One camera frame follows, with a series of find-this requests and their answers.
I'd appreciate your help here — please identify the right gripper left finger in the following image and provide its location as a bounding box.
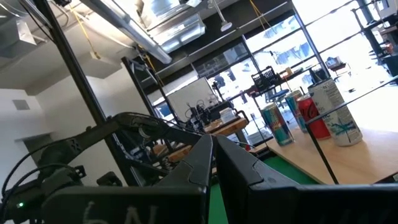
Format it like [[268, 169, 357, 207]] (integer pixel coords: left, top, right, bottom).
[[40, 133, 215, 224]]

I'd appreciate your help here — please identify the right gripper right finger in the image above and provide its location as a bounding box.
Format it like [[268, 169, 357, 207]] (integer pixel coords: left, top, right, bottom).
[[216, 135, 398, 224]]

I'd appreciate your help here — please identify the teal Red Bull can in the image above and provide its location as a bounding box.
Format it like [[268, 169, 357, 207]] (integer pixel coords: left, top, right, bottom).
[[284, 89, 308, 134], [260, 102, 295, 147]]

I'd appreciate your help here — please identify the red Coca-Cola can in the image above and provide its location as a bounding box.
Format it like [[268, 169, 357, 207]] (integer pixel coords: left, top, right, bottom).
[[296, 94, 332, 141]]

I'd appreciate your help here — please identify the white Celsius Arctic can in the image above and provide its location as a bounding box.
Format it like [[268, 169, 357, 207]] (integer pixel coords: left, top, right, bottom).
[[307, 77, 364, 147]]

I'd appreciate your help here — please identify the wooden shelf board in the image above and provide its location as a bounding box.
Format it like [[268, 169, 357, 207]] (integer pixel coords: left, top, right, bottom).
[[248, 124, 398, 185]]

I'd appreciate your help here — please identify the green table mat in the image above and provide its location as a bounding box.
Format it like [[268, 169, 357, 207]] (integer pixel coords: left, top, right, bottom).
[[207, 155, 318, 224]]

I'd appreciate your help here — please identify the wooden workbench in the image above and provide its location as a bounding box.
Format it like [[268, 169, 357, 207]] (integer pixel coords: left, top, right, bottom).
[[152, 117, 250, 163]]

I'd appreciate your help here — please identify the white board panel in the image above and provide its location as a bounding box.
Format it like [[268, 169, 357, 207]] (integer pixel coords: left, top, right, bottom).
[[166, 77, 219, 123]]

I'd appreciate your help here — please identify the black mesh crate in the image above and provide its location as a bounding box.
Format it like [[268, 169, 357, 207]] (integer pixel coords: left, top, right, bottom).
[[251, 65, 279, 91]]

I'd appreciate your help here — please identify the black rig upright post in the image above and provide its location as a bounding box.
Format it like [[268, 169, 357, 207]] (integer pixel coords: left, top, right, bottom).
[[30, 0, 137, 187]]

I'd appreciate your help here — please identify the smooth silver air duct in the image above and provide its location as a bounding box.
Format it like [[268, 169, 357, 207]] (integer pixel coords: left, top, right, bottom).
[[80, 0, 206, 65]]

